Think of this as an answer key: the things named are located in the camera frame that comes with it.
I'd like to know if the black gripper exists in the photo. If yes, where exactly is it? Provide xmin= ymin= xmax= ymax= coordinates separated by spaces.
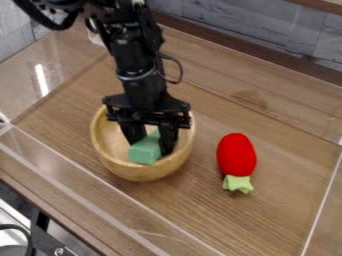
xmin=101 ymin=71 xmax=191 ymax=156

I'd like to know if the green foam block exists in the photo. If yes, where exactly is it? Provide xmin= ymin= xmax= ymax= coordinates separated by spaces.
xmin=128 ymin=130 xmax=162 ymax=165

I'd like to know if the brown wooden bowl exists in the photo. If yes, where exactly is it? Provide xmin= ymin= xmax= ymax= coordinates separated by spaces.
xmin=89 ymin=107 xmax=195 ymax=182

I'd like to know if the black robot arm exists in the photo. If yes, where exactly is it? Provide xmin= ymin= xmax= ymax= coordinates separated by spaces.
xmin=12 ymin=0 xmax=191 ymax=156

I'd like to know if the red plush strawberry toy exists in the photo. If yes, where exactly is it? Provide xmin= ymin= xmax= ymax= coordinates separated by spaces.
xmin=216 ymin=133 xmax=256 ymax=194

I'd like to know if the black cable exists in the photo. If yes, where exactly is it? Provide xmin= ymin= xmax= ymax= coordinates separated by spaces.
xmin=158 ymin=53 xmax=184 ymax=85

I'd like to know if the clear acrylic enclosure wall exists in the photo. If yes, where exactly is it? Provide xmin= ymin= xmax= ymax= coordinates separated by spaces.
xmin=0 ymin=22 xmax=342 ymax=256

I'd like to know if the black metal table frame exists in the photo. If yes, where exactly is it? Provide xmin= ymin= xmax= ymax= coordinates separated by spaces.
xmin=28 ymin=208 xmax=91 ymax=256

